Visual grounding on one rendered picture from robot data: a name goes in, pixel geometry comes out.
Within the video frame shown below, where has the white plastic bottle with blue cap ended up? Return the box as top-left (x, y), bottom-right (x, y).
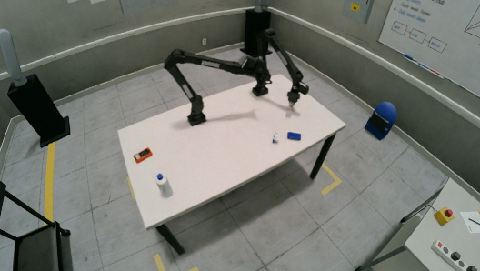
top-left (155, 174), bottom-right (173, 197)

